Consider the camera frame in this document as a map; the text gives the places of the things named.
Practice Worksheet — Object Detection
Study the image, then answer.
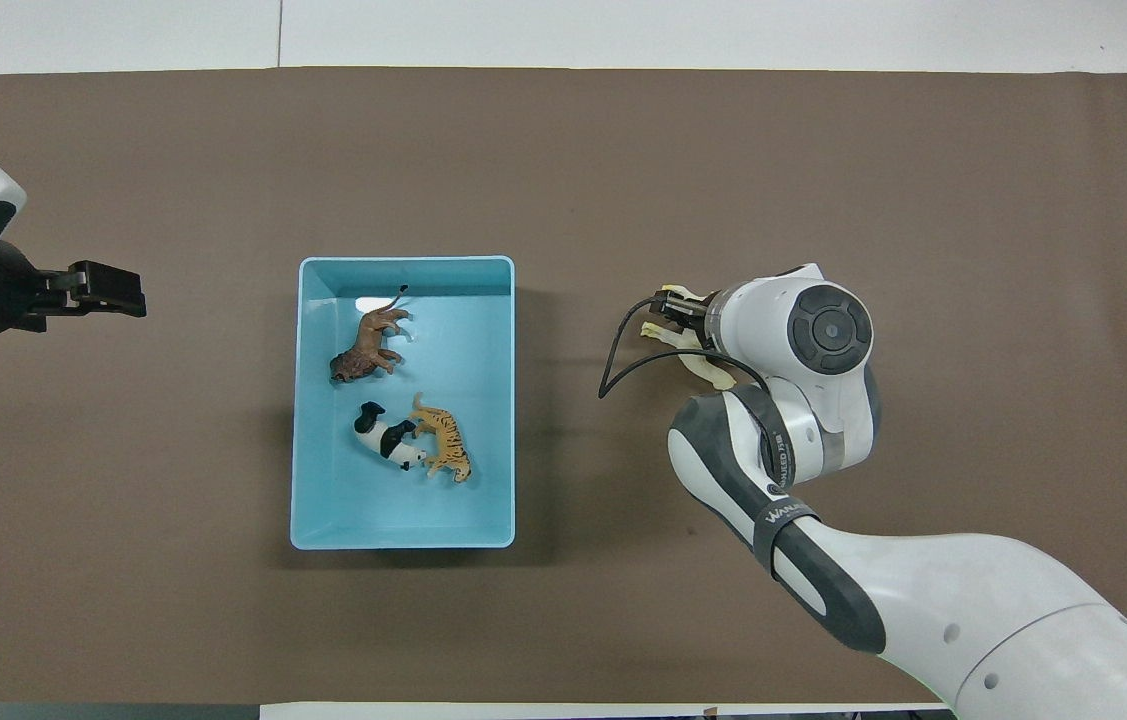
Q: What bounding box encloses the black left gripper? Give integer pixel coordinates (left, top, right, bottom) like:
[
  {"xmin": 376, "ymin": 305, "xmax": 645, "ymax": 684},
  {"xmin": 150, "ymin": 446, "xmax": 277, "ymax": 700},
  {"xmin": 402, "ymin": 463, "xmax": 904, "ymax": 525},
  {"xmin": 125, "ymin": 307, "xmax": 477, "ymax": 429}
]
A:
[{"xmin": 0, "ymin": 240, "xmax": 146, "ymax": 336}]

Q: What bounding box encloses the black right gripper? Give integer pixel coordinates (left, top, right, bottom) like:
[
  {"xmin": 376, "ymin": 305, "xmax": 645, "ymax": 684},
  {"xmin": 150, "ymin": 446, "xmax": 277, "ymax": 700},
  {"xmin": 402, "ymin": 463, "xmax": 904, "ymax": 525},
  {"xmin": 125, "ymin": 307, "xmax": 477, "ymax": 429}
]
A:
[{"xmin": 650, "ymin": 288, "xmax": 719, "ymax": 331}]

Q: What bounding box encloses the cream white horse toy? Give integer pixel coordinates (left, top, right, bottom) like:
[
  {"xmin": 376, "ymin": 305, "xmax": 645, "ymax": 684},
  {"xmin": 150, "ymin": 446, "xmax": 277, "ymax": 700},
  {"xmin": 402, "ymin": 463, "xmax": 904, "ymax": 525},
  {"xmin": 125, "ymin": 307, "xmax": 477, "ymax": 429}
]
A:
[{"xmin": 641, "ymin": 283, "xmax": 739, "ymax": 391}]

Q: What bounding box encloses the brown lion toy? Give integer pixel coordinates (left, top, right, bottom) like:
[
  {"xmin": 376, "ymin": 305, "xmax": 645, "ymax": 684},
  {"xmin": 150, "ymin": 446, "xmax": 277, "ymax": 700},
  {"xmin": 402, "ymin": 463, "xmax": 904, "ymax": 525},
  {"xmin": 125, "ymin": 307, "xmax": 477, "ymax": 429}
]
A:
[{"xmin": 329, "ymin": 284, "xmax": 414, "ymax": 384}]

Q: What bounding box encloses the orange striped tiger toy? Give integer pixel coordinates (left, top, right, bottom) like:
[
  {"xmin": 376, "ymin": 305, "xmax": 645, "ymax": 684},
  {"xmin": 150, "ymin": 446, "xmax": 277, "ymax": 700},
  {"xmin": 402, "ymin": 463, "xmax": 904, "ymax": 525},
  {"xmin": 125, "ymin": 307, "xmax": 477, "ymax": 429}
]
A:
[{"xmin": 409, "ymin": 392, "xmax": 474, "ymax": 485}]

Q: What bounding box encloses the black white panda toy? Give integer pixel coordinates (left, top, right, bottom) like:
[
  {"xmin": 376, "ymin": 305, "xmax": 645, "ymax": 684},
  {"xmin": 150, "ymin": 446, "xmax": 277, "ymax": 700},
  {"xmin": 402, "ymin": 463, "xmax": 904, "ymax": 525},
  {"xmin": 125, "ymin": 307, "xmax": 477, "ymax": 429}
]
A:
[{"xmin": 354, "ymin": 401, "xmax": 429, "ymax": 472}]

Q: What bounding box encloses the light blue storage box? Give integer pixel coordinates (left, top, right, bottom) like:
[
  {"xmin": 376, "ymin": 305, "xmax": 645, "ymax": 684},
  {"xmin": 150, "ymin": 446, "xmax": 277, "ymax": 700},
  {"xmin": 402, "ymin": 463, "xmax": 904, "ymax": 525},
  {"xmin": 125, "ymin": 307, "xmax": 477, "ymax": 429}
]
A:
[{"xmin": 289, "ymin": 255, "xmax": 517, "ymax": 551}]

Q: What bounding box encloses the brown table mat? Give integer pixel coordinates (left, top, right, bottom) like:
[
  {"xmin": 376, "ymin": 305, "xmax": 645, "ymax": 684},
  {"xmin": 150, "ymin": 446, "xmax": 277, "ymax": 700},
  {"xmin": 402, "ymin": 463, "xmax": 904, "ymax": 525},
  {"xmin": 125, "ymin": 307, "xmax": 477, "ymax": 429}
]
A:
[{"xmin": 0, "ymin": 66, "xmax": 1127, "ymax": 706}]

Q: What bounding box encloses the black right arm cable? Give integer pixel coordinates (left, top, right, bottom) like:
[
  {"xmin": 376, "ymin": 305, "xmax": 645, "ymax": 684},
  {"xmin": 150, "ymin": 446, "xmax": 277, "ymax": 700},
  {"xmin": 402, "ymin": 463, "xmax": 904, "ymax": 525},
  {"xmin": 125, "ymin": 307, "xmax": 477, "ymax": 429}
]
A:
[{"xmin": 598, "ymin": 297, "xmax": 774, "ymax": 399}]

